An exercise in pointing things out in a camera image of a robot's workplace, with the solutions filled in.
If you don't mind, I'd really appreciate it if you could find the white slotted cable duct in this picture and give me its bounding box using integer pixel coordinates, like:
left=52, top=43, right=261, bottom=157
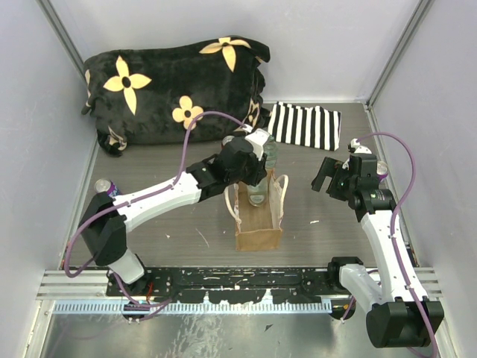
left=52, top=299, right=332, bottom=315

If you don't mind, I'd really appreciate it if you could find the red soda can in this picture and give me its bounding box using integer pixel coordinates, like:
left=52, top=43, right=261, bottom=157
left=221, top=135, right=235, bottom=148

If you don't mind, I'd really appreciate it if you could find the purple can right side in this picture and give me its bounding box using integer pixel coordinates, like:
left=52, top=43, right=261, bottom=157
left=376, top=160, right=389, bottom=183

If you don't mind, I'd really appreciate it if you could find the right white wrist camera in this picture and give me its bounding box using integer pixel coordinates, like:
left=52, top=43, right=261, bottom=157
left=348, top=139, right=373, bottom=155

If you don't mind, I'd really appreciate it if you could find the burlap canvas tote bag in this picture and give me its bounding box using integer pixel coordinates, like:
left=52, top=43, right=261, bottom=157
left=224, top=169, right=289, bottom=251

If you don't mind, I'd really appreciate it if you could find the purple can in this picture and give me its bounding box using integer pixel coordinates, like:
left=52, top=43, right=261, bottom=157
left=94, top=178, right=121, bottom=198
left=376, top=160, right=389, bottom=183

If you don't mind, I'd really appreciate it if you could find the purple can left side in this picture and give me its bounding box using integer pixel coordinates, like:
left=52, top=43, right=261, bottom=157
left=94, top=178, right=121, bottom=198

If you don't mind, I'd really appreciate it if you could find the black white striped cloth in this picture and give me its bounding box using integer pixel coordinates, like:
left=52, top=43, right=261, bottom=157
left=268, top=101, right=342, bottom=151

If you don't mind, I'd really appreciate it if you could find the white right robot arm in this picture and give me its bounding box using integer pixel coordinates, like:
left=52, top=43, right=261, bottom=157
left=312, top=154, right=444, bottom=348

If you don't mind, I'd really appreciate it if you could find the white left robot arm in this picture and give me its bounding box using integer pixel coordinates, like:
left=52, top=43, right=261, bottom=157
left=78, top=134, right=268, bottom=295

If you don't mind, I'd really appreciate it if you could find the glass soda water bottle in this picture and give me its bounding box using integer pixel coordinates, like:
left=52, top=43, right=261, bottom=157
left=247, top=178, right=268, bottom=207

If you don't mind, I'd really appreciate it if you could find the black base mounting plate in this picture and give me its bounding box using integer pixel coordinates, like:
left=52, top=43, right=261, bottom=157
left=124, top=266, right=350, bottom=304

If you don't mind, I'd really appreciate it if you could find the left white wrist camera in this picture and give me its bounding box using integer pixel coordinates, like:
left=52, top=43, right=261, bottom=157
left=245, top=128, right=270, bottom=161

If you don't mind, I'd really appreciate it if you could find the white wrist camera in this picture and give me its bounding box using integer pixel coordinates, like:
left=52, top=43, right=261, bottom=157
left=348, top=139, right=373, bottom=155
left=245, top=128, right=270, bottom=161

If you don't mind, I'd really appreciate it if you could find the aluminium rail frame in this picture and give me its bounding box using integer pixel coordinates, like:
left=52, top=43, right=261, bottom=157
left=37, top=267, right=443, bottom=300

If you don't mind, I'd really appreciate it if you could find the black floral plush blanket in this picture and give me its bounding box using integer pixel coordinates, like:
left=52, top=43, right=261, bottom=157
left=82, top=36, right=271, bottom=157

